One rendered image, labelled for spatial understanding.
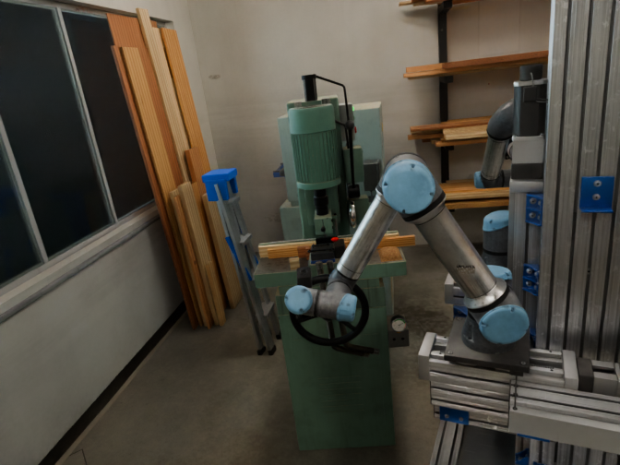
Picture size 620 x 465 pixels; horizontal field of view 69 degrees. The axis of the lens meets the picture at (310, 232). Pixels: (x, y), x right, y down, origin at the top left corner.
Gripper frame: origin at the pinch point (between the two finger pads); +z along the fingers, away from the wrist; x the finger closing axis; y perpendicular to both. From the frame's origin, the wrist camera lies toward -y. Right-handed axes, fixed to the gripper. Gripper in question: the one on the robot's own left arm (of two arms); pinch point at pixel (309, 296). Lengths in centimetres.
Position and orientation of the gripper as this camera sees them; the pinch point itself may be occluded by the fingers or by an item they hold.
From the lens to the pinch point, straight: 155.6
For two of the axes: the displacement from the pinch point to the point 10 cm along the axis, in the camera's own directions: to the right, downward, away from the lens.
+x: 9.9, -1.0, -0.8
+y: 0.9, 9.8, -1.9
